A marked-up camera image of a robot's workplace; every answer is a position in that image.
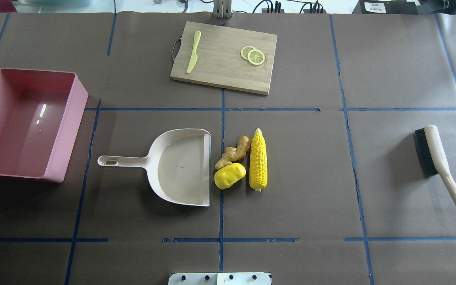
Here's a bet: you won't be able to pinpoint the beige hand brush black bristles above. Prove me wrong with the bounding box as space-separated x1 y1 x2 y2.
413 124 456 206

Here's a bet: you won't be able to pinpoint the black box with label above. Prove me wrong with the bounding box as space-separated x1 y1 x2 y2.
351 0 418 15

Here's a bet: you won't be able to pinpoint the pink plastic bin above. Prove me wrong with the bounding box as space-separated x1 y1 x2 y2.
0 68 88 183

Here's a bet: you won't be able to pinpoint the lemon slice right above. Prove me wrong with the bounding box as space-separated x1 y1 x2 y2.
246 49 266 66

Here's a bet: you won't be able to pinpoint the lemon slice left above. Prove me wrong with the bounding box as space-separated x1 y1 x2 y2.
240 46 255 61

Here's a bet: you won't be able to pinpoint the beige plastic dustpan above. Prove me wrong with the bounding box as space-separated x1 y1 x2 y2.
97 128 211 207

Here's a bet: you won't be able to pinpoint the yellow toy corn cob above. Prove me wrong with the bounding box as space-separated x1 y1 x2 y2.
249 128 268 192

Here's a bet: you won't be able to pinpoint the aluminium camera post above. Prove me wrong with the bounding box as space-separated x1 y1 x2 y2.
213 0 233 19

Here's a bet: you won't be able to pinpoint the yellow toy potato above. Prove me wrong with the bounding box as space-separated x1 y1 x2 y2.
214 163 246 190

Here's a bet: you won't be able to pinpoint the bamboo cutting board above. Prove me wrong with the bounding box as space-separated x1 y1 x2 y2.
170 21 277 95

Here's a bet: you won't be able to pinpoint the yellow-green plastic knife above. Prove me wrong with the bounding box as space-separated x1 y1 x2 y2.
186 30 201 74

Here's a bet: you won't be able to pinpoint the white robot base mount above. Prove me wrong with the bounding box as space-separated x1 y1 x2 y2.
168 272 273 285

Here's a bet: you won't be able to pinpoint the brown toy ginger root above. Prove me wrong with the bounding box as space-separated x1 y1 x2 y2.
214 135 250 170

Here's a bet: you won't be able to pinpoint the lemon slice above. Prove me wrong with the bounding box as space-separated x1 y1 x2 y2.
240 46 255 61
246 49 266 66

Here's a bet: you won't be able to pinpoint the black cables at table edge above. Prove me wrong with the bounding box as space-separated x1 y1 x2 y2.
252 0 324 14

